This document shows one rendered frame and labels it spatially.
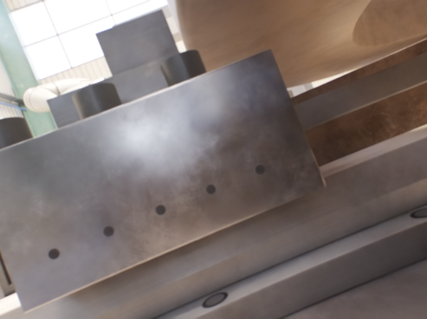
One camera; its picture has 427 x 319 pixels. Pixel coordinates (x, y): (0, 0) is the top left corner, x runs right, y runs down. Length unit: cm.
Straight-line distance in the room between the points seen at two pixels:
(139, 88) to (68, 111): 12
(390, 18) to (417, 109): 136
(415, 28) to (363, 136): 162
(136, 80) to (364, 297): 48
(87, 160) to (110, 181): 4
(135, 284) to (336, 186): 37
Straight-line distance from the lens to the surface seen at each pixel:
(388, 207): 65
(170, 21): 497
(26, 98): 177
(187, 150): 49
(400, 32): 290
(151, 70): 63
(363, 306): 54
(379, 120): 157
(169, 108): 50
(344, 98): 69
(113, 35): 67
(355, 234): 63
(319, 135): 156
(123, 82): 64
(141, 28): 66
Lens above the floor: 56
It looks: 1 degrees up
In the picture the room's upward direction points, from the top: 22 degrees counter-clockwise
